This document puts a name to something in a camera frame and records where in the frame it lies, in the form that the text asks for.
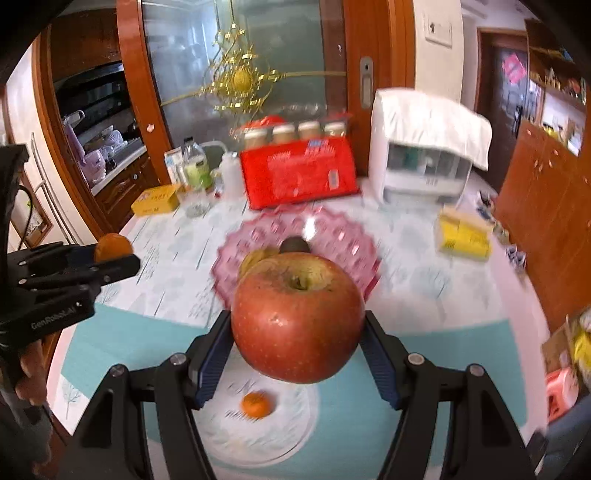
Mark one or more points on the wooden kitchen cabinet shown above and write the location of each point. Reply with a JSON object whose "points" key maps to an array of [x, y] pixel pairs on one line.
{"points": [[124, 189]]}

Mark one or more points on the orange mandarin with stem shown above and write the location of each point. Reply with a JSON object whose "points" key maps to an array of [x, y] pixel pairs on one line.
{"points": [[256, 405]]}

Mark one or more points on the frosted glass sliding door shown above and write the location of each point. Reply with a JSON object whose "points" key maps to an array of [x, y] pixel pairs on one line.
{"points": [[295, 46]]}

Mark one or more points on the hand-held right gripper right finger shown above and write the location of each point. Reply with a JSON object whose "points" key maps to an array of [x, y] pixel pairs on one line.
{"points": [[381, 364]]}

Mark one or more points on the golden hanging ornament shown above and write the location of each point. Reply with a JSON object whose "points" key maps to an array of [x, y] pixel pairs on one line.
{"points": [[242, 78]]}

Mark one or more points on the dark avocado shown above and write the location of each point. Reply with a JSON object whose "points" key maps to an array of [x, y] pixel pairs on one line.
{"points": [[294, 245]]}

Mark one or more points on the flat yellow box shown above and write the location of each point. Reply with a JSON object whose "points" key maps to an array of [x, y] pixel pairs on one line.
{"points": [[154, 199]]}

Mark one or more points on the row of small packets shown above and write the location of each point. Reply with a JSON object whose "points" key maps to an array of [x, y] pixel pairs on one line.
{"points": [[515, 256]]}

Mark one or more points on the pink glass fruit plate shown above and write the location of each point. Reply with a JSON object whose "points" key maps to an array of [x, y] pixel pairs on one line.
{"points": [[341, 244]]}

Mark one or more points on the large red apple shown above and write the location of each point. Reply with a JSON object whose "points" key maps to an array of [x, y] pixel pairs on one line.
{"points": [[295, 332]]}

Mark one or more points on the dark entrance door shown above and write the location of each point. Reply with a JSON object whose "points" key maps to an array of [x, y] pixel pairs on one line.
{"points": [[503, 104]]}

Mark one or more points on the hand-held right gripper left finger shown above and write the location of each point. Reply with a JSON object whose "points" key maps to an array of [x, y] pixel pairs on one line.
{"points": [[212, 364]]}

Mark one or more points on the purple kitchen appliance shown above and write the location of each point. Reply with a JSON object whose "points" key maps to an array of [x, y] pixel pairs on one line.
{"points": [[92, 164]]}

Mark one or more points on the person's left hand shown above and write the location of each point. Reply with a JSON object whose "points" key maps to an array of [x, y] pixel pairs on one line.
{"points": [[32, 374]]}

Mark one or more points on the clear glass jar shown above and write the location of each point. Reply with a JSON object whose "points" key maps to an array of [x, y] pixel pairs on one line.
{"points": [[197, 206]]}

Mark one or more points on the pink door sign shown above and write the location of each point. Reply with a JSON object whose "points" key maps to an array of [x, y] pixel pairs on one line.
{"points": [[513, 68]]}

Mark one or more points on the white countertop appliance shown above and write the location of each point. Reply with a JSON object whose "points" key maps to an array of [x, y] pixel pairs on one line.
{"points": [[415, 170]]}

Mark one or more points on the white drink carton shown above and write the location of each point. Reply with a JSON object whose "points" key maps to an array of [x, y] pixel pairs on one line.
{"points": [[175, 166]]}

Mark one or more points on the yellow paper packet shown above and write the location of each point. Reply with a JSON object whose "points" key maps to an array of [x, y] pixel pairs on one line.
{"points": [[461, 237]]}

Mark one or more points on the white cloth cover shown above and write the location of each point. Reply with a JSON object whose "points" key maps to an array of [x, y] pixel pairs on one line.
{"points": [[429, 120]]}

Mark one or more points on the wooden wall shelf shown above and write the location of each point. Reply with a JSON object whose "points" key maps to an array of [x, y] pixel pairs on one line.
{"points": [[558, 92]]}

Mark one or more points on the person's left forearm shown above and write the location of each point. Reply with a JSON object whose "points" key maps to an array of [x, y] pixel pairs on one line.
{"points": [[23, 434]]}

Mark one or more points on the cardboard box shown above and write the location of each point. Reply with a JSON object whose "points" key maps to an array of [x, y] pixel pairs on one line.
{"points": [[556, 350]]}

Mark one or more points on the glass food jar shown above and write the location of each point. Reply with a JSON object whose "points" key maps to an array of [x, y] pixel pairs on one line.
{"points": [[283, 133], [256, 137], [334, 129], [309, 130]]}

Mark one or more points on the white plastic bottle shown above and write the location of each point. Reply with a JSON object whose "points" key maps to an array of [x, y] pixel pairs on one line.
{"points": [[231, 175]]}

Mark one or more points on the pink plastic stool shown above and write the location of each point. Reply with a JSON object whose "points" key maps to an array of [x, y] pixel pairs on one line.
{"points": [[561, 392]]}

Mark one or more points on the clear plastic bottle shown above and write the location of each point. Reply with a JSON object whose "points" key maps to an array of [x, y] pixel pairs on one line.
{"points": [[197, 166]]}

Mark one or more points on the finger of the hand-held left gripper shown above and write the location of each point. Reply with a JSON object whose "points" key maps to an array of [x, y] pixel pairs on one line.
{"points": [[55, 254], [111, 270]]}

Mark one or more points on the large red box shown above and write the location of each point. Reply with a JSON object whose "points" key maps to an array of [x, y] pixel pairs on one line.
{"points": [[295, 175]]}

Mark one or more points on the white wall panel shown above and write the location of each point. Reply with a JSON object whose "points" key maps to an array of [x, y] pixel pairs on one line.
{"points": [[438, 28]]}

